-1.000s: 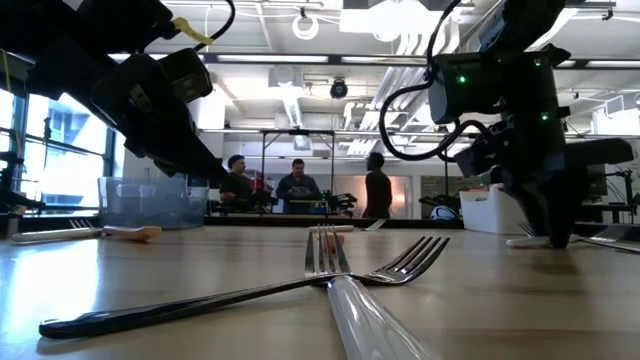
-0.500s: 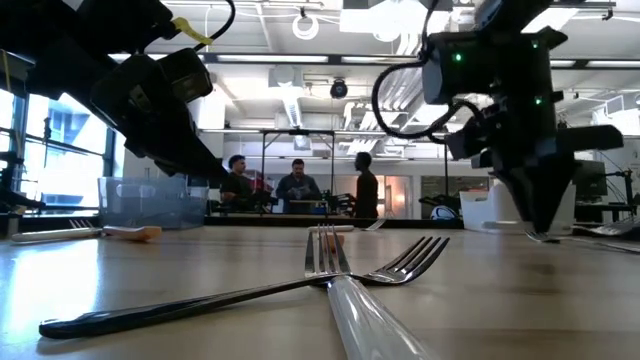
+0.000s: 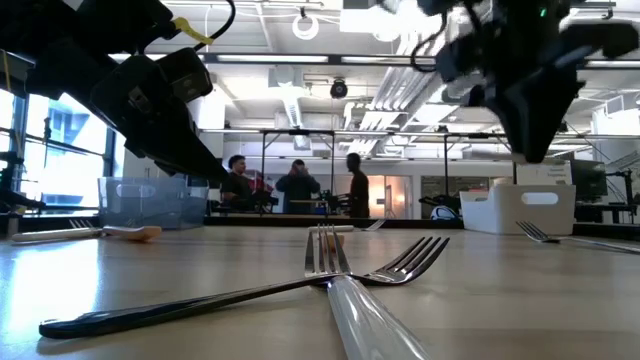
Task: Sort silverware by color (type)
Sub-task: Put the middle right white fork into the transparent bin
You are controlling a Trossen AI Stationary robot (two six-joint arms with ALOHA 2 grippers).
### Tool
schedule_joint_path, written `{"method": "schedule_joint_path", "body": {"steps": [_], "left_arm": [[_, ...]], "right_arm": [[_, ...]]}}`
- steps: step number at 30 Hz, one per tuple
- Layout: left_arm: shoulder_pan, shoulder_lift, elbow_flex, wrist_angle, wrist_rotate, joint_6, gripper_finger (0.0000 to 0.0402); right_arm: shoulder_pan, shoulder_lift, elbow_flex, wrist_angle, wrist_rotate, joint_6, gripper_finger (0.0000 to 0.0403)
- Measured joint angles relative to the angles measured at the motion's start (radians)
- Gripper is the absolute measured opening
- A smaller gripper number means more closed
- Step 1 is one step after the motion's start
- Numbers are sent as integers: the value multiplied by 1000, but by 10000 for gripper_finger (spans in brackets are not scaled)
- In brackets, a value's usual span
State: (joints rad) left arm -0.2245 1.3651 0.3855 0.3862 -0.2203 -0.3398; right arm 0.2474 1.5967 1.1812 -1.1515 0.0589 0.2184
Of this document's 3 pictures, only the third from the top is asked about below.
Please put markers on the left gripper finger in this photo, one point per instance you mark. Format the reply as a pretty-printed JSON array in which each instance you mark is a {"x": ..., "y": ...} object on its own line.
[
  {"x": 195, "y": 150},
  {"x": 170, "y": 160}
]

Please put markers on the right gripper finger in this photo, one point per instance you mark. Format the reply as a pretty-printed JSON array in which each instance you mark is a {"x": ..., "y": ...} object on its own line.
[{"x": 535, "y": 120}]

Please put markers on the all-silver fork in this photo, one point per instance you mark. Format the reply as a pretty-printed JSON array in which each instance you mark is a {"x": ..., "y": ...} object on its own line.
[{"x": 615, "y": 246}]

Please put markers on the black fork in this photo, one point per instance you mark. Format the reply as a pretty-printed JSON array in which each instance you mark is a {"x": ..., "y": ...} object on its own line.
[{"x": 150, "y": 314}]

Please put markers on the black background robot arm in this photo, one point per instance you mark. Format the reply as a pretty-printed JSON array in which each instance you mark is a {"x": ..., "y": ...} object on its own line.
[{"x": 332, "y": 201}]

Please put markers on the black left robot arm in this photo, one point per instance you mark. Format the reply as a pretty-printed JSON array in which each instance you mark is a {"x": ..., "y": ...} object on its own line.
[{"x": 60, "y": 40}]

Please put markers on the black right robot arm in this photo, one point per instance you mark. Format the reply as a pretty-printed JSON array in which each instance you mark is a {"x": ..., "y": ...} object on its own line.
[{"x": 610, "y": 42}]

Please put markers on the clear plastic bin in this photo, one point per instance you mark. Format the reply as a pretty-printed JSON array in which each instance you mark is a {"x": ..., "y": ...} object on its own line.
[{"x": 155, "y": 205}]

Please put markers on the person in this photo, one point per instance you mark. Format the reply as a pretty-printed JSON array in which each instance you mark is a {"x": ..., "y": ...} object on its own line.
[
  {"x": 235, "y": 190},
  {"x": 359, "y": 192},
  {"x": 297, "y": 192}
]

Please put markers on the white sign board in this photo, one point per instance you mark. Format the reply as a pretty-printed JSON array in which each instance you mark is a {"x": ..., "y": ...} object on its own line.
[{"x": 550, "y": 175}]

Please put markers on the black monitor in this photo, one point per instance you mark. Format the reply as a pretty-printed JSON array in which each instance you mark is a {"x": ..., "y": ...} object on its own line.
[{"x": 589, "y": 177}]

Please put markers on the white plastic bin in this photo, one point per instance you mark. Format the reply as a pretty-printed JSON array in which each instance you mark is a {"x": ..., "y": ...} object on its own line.
[{"x": 500, "y": 215}]

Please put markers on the black background stand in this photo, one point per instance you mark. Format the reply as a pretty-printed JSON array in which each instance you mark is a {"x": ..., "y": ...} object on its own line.
[{"x": 627, "y": 185}]

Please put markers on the soccer ball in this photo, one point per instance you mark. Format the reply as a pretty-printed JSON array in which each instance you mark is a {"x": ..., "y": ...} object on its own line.
[{"x": 444, "y": 213}]

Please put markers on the black background machine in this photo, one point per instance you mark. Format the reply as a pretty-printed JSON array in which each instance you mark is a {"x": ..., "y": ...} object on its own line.
[{"x": 7, "y": 175}]

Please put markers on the white ceiling light panel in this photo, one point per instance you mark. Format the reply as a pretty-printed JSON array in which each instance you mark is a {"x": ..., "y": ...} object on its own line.
[{"x": 370, "y": 22}]

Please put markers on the long ceiling light bar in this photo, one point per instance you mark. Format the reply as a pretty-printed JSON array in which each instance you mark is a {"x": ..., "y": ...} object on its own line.
[{"x": 335, "y": 59}]

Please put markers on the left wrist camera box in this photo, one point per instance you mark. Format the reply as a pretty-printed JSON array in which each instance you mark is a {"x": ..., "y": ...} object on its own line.
[{"x": 187, "y": 75}]

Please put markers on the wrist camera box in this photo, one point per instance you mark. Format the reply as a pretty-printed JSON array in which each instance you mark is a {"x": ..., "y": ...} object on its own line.
[
  {"x": 187, "y": 75},
  {"x": 457, "y": 62}
]

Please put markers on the black metal rig frame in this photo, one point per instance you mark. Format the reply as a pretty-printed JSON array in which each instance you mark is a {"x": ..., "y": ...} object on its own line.
[
  {"x": 297, "y": 132},
  {"x": 470, "y": 135}
]

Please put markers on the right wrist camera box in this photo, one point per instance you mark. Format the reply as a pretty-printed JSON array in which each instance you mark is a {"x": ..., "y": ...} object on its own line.
[{"x": 457, "y": 62}]

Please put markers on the black ceiling dome camera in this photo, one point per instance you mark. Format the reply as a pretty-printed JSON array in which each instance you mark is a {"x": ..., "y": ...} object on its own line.
[{"x": 339, "y": 90}]

